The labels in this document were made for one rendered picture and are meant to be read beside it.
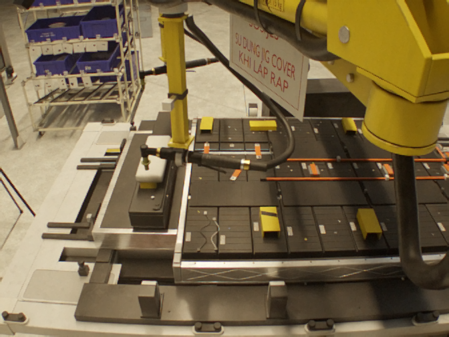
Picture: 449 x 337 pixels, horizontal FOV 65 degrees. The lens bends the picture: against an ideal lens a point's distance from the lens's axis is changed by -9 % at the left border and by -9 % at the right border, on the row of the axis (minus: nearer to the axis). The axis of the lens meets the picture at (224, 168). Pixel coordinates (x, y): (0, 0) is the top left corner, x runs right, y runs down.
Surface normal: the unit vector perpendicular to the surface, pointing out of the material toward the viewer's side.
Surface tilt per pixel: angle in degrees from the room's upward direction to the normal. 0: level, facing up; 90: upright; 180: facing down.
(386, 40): 90
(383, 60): 90
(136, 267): 0
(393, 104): 90
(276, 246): 0
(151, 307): 90
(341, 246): 0
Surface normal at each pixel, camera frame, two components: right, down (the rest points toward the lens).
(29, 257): 0.00, -0.82
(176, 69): -0.25, 0.55
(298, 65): -0.91, 0.23
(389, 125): -0.74, 0.38
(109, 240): 0.00, 0.57
